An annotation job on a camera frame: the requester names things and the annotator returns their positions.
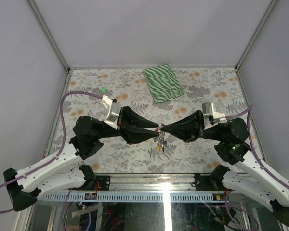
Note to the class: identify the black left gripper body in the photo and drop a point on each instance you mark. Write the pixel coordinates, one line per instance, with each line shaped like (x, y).
(119, 127)

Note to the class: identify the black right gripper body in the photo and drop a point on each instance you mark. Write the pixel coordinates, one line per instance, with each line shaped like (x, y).
(203, 122)

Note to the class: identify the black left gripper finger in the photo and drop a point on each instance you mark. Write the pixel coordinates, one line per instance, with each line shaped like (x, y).
(136, 120)
(135, 133)

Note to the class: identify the large metal keyring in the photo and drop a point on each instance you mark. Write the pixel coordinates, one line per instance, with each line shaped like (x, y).
(160, 138)

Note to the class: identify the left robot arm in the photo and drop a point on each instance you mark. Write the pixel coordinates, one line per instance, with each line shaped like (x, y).
(65, 169)

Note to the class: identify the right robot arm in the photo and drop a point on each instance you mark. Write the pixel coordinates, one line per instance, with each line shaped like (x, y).
(268, 188)

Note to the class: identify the floral tablecloth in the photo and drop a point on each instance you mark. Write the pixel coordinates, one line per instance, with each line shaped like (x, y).
(128, 86)

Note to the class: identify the green tag key far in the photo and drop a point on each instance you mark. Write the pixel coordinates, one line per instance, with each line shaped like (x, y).
(103, 90)

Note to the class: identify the green white striped cloth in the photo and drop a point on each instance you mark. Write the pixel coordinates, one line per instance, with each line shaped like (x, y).
(163, 83)

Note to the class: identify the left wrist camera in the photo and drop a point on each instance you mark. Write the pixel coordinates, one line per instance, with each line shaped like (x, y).
(113, 113)

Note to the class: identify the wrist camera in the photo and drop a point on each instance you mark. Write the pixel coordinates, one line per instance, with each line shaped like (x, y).
(210, 116)
(113, 113)

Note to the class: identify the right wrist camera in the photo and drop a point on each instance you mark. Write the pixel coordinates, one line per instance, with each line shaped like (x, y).
(210, 116)

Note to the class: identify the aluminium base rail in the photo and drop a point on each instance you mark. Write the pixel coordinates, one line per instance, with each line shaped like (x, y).
(144, 183)

